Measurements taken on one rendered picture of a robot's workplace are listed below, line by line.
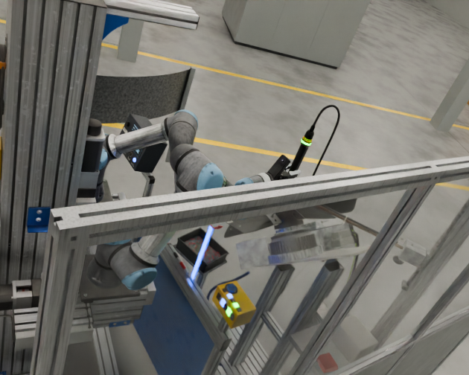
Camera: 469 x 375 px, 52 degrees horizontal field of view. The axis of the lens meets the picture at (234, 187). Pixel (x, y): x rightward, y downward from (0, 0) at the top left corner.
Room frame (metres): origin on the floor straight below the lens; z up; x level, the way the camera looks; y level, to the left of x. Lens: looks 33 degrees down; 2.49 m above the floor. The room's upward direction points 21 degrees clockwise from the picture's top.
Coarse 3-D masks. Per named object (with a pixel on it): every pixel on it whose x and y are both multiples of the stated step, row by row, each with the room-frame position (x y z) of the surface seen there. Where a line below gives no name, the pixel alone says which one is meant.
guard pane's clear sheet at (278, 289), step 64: (448, 192) 1.18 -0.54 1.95; (128, 256) 0.53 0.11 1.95; (192, 256) 0.62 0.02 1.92; (256, 256) 0.73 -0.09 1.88; (320, 256) 0.88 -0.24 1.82; (448, 256) 1.42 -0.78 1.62; (128, 320) 0.55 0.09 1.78; (192, 320) 0.66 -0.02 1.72; (256, 320) 0.80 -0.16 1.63; (320, 320) 1.01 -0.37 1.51; (384, 320) 1.33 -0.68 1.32
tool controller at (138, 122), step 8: (128, 120) 2.17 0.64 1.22; (136, 120) 2.15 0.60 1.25; (144, 120) 2.21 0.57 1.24; (128, 128) 2.14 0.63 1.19; (136, 128) 2.10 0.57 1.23; (160, 144) 2.05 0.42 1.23; (128, 152) 2.06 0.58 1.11; (136, 152) 2.02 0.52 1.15; (144, 152) 1.99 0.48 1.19; (152, 152) 2.02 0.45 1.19; (160, 152) 2.06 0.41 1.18; (128, 160) 2.03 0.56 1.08; (136, 160) 2.00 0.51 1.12; (144, 160) 2.00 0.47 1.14; (152, 160) 2.03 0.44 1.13; (136, 168) 1.98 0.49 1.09; (144, 168) 2.01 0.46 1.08; (152, 168) 2.04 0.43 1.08
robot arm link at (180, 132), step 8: (176, 128) 1.79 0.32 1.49; (184, 128) 1.79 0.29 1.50; (192, 128) 1.83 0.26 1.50; (168, 136) 1.79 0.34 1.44; (176, 136) 1.76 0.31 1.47; (184, 136) 1.77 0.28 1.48; (192, 136) 1.80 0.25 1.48; (176, 144) 1.74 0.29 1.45; (192, 144) 1.79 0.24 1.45; (176, 176) 1.75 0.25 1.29
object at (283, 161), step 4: (280, 156) 1.80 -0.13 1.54; (284, 156) 1.79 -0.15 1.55; (280, 160) 1.78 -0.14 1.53; (284, 160) 1.78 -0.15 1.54; (288, 160) 1.78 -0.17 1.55; (276, 164) 1.78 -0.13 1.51; (280, 164) 1.77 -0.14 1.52; (284, 164) 1.77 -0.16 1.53; (288, 164) 1.78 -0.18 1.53; (272, 168) 1.77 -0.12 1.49; (276, 168) 1.76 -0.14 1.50; (280, 168) 1.76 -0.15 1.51; (284, 168) 1.77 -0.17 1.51; (268, 172) 1.76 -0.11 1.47; (272, 172) 1.76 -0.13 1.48; (276, 172) 1.75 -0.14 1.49; (280, 172) 1.76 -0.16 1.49; (272, 176) 1.74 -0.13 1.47; (276, 176) 1.75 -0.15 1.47
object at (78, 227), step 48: (192, 192) 0.61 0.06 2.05; (240, 192) 0.66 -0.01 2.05; (288, 192) 0.72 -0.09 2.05; (336, 192) 0.80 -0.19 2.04; (384, 192) 0.92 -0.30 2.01; (48, 240) 0.46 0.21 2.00; (96, 240) 0.47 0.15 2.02; (384, 240) 1.04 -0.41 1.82; (48, 288) 0.44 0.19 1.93; (48, 336) 0.44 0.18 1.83
